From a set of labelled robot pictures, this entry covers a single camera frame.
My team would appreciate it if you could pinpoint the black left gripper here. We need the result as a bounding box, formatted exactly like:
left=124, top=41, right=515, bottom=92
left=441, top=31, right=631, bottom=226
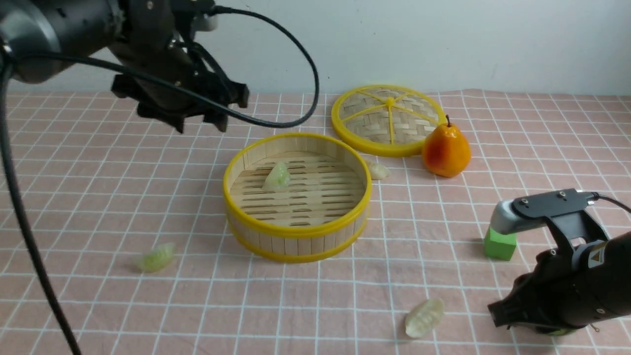
left=109, top=0, right=249, bottom=132

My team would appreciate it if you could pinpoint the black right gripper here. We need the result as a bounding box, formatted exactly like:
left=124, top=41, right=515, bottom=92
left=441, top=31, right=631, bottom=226
left=488, top=232, right=631, bottom=331

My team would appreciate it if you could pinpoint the white dumpling front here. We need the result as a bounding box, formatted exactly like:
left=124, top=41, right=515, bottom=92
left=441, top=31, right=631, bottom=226
left=404, top=298, right=445, bottom=339

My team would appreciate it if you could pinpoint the white dumpling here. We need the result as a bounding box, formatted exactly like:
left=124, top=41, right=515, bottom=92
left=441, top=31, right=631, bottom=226
left=366, top=161, right=391, bottom=180
left=404, top=298, right=445, bottom=339

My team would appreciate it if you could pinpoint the green dumpling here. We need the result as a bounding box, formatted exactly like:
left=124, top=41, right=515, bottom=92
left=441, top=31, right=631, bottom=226
left=262, top=161, right=291, bottom=191
left=136, top=243, right=175, bottom=273

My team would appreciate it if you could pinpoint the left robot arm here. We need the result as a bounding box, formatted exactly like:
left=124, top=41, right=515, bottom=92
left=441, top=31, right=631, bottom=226
left=1, top=0, right=249, bottom=108

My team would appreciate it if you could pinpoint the bamboo steamer tray yellow rim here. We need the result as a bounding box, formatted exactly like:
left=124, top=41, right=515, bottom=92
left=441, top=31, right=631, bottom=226
left=223, top=132, right=372, bottom=263

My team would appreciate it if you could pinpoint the woven bamboo steamer lid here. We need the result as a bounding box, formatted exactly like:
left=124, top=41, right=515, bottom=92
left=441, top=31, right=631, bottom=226
left=330, top=85, right=447, bottom=157

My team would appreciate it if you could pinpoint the green toy watermelon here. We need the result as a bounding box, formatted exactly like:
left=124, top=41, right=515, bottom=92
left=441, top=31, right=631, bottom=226
left=535, top=324, right=601, bottom=337

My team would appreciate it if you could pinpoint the green cube block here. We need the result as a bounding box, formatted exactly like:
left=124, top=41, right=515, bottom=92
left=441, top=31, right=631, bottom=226
left=483, top=226, right=518, bottom=261

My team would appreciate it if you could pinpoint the orange toy pear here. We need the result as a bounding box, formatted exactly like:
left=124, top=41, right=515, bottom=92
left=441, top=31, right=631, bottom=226
left=421, top=115, right=472, bottom=178

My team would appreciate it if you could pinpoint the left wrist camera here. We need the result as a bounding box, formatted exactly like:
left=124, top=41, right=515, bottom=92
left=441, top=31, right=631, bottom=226
left=189, top=0, right=218, bottom=33

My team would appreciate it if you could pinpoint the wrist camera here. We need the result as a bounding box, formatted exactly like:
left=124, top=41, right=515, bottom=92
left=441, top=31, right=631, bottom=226
left=189, top=0, right=218, bottom=33
left=490, top=188, right=609, bottom=253

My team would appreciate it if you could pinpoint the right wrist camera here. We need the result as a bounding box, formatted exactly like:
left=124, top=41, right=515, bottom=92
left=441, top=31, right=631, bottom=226
left=490, top=188, right=609, bottom=253

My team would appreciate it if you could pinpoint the black right camera cable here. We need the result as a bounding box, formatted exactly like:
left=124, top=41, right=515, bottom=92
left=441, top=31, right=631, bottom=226
left=592, top=193, right=631, bottom=214

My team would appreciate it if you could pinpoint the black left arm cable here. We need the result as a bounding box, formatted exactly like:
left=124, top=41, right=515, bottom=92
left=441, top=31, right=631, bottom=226
left=0, top=5, right=320, bottom=355

